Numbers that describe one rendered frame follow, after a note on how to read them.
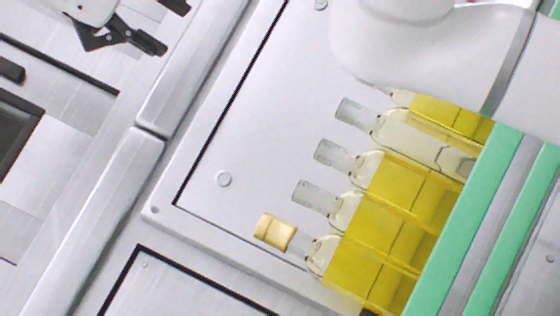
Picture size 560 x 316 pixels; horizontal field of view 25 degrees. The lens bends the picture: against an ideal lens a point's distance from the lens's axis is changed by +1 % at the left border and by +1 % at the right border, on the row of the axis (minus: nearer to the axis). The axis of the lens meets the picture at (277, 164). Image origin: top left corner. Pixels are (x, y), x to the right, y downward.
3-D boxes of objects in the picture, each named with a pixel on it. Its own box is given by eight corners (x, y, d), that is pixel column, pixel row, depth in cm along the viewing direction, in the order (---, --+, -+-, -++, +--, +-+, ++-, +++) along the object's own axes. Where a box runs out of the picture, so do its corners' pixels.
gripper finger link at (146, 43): (111, 20, 142) (163, 53, 143) (97, 44, 141) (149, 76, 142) (117, 13, 139) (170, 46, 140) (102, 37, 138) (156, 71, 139)
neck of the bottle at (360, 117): (378, 118, 157) (343, 101, 158) (381, 109, 154) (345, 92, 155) (368, 138, 156) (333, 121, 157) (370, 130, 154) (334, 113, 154)
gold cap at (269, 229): (286, 254, 153) (254, 237, 154) (299, 227, 153) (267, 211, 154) (283, 254, 149) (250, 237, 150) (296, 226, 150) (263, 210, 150)
